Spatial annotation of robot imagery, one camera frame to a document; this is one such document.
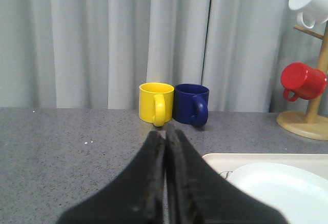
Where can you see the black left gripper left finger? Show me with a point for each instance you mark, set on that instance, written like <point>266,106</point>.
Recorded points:
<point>134,196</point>

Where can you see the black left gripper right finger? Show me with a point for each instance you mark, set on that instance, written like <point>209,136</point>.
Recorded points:
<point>198,194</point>

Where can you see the white round plate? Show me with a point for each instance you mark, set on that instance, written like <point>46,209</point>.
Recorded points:
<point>301,196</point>

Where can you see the cream rabbit serving tray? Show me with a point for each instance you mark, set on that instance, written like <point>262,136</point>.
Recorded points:
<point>226,163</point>

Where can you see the dark blue mug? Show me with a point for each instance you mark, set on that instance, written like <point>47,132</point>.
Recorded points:
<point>191,104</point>

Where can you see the yellow mug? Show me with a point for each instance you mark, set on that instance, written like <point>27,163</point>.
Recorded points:
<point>156,103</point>

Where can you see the wooden mug tree stand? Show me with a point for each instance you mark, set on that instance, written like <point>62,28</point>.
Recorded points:
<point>308,124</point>

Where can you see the red mug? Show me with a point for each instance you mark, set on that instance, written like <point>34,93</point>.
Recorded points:
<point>302,81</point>

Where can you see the grey curtain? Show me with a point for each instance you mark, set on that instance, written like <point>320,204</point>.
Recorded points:
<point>96,53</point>

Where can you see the white mug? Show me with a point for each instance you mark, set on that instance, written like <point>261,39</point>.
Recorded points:
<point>309,12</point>

